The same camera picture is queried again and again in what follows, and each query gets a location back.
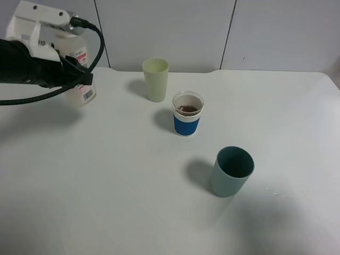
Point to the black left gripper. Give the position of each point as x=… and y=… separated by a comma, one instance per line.
x=50, y=74

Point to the glass cup with blue sleeve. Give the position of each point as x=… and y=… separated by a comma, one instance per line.
x=187, y=108

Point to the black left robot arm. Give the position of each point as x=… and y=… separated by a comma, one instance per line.
x=19, y=67

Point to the clear plastic drink bottle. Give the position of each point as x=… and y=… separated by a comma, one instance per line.
x=70, y=43

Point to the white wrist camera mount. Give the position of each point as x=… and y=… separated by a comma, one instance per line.
x=26, y=24

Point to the pale green plastic cup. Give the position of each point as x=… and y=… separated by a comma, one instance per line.
x=155, y=72

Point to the teal plastic cup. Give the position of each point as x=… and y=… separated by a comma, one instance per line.
x=232, y=168

